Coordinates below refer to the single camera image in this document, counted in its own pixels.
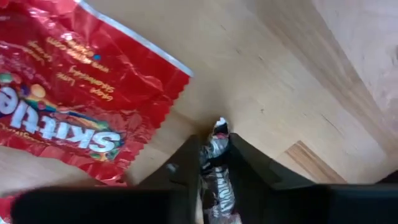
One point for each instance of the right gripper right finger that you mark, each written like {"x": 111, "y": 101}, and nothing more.
{"x": 258, "y": 186}

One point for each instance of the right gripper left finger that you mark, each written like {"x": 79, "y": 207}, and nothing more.
{"x": 183, "y": 174}

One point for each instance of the dark brown Hershey's bar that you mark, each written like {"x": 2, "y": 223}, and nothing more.
{"x": 215, "y": 146}

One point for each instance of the red Skittles candy bag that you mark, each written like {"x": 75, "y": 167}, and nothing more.
{"x": 93, "y": 77}

